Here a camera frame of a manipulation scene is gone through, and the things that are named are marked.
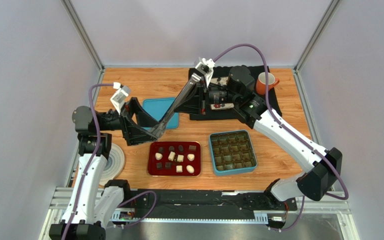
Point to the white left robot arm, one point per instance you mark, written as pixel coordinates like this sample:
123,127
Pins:
86,216

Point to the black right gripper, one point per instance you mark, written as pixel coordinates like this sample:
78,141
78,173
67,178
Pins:
199,96

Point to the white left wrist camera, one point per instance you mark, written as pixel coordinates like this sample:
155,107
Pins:
120,95

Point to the floral square plate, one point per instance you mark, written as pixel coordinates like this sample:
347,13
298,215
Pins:
220,81

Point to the blue tin lid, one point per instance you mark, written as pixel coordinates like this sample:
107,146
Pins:
156,108

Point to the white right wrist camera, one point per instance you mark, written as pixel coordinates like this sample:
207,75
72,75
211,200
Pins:
206,69

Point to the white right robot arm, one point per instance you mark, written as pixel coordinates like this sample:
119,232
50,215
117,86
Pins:
320,167

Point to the orange mug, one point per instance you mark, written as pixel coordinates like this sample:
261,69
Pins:
266,80

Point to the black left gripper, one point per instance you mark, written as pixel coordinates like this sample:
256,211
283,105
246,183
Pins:
132,134

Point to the blue chocolate tin box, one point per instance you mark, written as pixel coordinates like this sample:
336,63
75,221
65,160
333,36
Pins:
232,153

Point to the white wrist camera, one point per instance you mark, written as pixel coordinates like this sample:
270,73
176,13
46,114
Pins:
120,95
206,69

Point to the white round plate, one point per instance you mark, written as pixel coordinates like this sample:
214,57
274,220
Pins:
114,166

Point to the red chocolate tray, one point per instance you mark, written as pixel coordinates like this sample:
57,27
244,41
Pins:
175,159

